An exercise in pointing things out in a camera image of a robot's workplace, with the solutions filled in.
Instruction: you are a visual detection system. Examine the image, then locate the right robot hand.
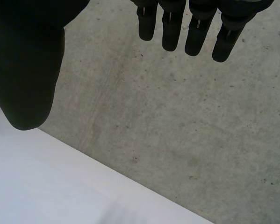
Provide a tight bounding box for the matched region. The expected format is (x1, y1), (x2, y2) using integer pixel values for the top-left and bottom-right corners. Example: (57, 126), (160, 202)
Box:
(0, 0), (275, 131)

